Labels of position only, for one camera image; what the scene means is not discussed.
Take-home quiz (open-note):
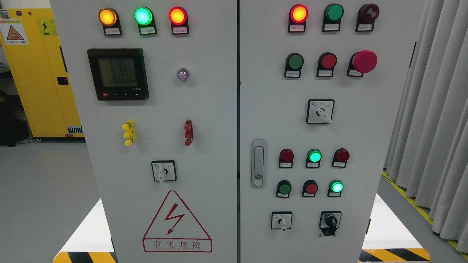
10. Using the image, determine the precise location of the green push button upper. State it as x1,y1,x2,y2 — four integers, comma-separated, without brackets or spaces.
284,52,304,79

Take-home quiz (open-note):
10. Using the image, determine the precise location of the red terminal connector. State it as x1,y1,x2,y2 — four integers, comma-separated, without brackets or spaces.
184,119,194,145

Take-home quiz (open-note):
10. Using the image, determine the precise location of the red indicator lamp left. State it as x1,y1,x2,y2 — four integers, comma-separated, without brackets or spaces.
169,6,189,35

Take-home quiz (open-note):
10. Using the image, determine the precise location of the black knob selector switch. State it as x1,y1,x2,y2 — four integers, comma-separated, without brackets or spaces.
319,211,341,236

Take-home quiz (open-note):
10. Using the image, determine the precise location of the lower small rotary switch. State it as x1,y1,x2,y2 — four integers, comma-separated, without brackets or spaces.
271,211,293,231

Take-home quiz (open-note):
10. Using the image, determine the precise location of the small clear light bulb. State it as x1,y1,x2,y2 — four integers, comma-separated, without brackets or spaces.
177,68,189,81

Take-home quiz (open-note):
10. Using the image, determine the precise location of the red electric hazard triangle sticker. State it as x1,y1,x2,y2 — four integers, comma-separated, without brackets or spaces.
142,190,212,253

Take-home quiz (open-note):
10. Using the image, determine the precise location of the green lamp top right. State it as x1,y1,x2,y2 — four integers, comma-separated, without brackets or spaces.
322,3,344,32

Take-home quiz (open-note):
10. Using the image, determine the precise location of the rotary light switch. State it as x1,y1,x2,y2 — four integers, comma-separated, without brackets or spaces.
151,160,177,185

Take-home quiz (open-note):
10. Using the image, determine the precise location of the dark red lamp lower right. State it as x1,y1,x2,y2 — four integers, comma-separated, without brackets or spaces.
332,148,350,168

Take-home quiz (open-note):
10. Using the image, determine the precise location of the red emergency stop mushroom button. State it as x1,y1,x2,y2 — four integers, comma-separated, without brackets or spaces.
346,50,378,77

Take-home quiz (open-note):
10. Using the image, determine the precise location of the red push button lower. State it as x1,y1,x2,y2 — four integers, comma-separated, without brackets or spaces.
302,180,318,198

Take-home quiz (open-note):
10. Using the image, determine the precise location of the red lit lamp right door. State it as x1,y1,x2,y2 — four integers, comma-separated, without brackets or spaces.
288,4,309,33

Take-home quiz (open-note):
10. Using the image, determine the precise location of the grey curtain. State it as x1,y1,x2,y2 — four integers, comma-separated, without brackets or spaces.
384,0,468,253

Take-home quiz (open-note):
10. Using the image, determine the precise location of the yellow terminal connector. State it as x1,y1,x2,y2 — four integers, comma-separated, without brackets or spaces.
122,120,136,147

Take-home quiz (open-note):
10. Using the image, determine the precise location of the red push button upper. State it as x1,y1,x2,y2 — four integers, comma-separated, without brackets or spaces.
316,52,337,78

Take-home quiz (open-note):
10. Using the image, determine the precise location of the red push button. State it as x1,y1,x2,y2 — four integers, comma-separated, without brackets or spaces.
316,52,337,78
302,180,318,198

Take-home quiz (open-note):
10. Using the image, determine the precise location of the yellow safety storage cabinet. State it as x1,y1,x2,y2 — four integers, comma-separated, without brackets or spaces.
0,8,84,138

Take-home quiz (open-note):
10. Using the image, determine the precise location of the grey electrical control cabinet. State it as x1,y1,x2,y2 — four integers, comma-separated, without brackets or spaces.
50,0,428,263

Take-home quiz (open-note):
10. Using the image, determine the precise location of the black digital power meter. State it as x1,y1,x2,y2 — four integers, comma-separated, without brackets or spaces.
87,47,149,100

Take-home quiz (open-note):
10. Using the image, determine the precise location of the green lit lamp middle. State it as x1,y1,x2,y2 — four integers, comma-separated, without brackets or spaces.
305,148,322,168

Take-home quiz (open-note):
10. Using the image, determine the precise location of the white platform with hazard stripes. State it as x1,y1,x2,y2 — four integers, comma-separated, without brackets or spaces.
53,195,431,263

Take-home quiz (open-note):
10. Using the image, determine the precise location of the green push button lower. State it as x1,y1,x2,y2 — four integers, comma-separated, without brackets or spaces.
276,180,291,198

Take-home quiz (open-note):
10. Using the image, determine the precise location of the green lit push button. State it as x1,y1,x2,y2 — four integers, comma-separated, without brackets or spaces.
327,179,344,198

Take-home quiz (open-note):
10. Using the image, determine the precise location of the green indicator lamp left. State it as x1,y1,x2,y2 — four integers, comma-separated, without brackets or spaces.
134,7,157,35

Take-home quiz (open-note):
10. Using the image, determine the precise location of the upper right rotary selector switch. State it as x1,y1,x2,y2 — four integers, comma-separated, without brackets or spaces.
306,99,335,124

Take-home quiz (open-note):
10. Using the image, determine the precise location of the dark red buzzer lamp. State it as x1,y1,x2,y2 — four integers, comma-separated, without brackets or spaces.
355,4,380,32

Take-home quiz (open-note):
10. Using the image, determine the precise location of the dark red lamp lower left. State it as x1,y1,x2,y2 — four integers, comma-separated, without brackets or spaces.
279,148,294,168

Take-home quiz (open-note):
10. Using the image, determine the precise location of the grey cabinet door handle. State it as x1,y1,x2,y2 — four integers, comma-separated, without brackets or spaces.
251,139,267,188

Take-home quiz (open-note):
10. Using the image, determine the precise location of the amber indicator lamp left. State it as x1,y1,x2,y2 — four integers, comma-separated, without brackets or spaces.
98,7,122,35

